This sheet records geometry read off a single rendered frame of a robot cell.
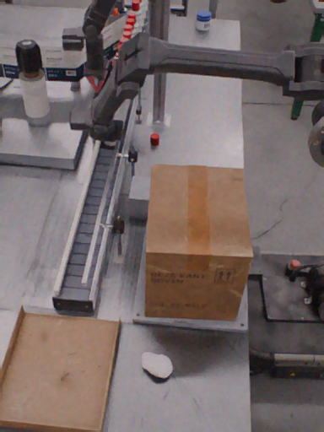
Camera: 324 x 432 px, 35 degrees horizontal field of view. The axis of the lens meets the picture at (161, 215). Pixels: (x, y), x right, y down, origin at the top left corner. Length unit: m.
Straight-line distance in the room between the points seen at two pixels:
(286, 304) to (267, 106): 1.80
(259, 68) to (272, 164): 2.08
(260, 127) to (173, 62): 2.40
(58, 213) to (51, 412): 0.63
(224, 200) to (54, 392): 0.61
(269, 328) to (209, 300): 0.85
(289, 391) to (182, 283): 1.15
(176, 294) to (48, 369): 0.36
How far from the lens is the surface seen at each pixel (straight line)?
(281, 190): 3.01
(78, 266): 1.43
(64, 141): 1.82
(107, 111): 1.39
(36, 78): 1.81
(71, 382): 1.30
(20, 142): 1.84
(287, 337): 2.11
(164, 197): 1.26
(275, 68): 1.12
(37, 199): 1.69
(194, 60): 1.08
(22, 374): 1.33
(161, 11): 1.76
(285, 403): 2.26
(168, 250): 1.15
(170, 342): 1.35
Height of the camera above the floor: 2.00
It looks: 47 degrees down
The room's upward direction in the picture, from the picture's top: 3 degrees clockwise
